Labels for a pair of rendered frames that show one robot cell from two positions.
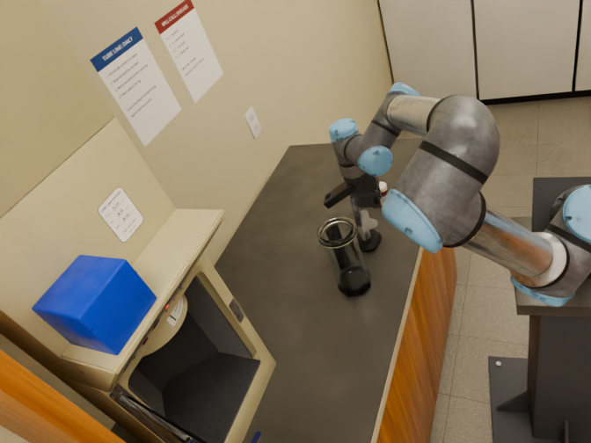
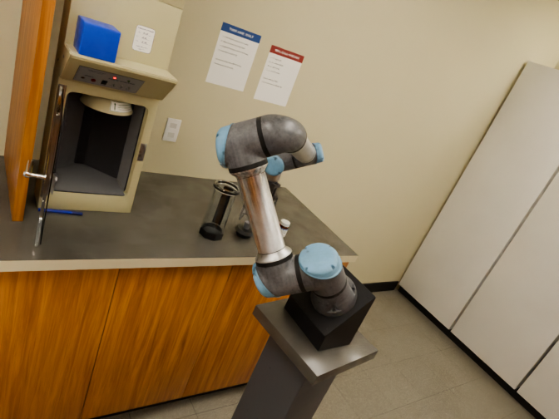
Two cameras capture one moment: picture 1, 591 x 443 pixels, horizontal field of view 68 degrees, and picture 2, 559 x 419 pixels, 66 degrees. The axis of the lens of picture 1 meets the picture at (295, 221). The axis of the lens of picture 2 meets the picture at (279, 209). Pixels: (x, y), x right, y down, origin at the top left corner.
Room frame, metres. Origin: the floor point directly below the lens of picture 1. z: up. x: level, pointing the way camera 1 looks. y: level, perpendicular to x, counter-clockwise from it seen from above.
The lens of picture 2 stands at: (-0.60, -0.61, 1.79)
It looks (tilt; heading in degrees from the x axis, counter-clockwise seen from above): 22 degrees down; 11
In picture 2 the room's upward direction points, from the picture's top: 22 degrees clockwise
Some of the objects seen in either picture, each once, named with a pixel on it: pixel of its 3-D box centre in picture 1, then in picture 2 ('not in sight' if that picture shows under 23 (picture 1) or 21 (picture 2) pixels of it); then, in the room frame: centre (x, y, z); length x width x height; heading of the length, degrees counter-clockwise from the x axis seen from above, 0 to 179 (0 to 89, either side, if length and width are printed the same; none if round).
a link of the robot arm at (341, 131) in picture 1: (346, 142); not in sight; (0.99, -0.21, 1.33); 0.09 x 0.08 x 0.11; 13
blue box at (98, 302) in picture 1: (98, 302); (96, 39); (0.49, 0.30, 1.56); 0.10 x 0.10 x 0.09; 53
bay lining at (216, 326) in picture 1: (164, 358); (92, 134); (0.67, 0.39, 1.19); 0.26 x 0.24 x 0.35; 143
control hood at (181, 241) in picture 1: (164, 294); (121, 78); (0.56, 0.25, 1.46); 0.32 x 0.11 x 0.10; 143
